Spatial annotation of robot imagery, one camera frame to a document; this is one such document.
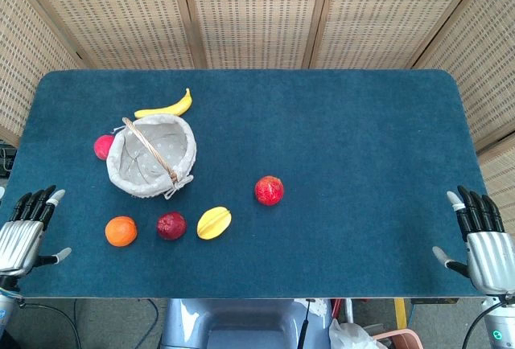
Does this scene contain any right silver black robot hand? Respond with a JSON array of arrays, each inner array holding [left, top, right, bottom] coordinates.
[[432, 185, 515, 296]]

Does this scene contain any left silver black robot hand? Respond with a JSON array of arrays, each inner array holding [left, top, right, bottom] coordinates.
[[0, 184, 72, 277]]

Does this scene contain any light blue robot base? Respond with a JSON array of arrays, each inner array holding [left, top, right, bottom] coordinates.
[[159, 298, 333, 349]]

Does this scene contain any white fabric lined basket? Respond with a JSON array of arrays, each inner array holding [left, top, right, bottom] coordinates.
[[105, 113, 198, 200]]

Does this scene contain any black electronic device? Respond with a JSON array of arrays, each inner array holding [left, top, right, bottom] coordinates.
[[0, 139, 16, 179]]

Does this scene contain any orange fruit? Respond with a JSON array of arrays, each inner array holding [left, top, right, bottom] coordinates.
[[105, 216, 138, 248]]

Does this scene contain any pink plastic stool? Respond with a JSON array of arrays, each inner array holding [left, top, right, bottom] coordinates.
[[372, 328, 425, 349]]

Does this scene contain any pink red round fruit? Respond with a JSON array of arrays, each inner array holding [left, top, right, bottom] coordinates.
[[93, 134, 116, 161]]

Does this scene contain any dark red pomegranate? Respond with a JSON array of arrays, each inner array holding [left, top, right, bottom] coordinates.
[[156, 211, 187, 241]]

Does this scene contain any white plastic bag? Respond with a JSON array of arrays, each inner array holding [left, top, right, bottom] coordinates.
[[328, 318, 388, 349]]

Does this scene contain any yellow starfruit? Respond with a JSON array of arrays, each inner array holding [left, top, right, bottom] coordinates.
[[196, 206, 233, 240]]

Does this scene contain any blue felt table mat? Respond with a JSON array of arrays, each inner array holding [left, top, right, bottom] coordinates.
[[0, 68, 492, 300]]

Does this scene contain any yellow banana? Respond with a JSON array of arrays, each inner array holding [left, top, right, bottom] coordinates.
[[134, 88, 193, 120]]

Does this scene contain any bright red pomegranate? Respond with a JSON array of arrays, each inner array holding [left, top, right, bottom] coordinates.
[[254, 175, 285, 207]]

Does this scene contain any woven bamboo folding screen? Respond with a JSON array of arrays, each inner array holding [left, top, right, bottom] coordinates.
[[0, 0, 515, 221]]

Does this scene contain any black cable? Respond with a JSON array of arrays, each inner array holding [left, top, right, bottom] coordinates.
[[17, 302, 84, 349]]

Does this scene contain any yellow post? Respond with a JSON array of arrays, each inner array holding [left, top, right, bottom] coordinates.
[[393, 298, 409, 331]]

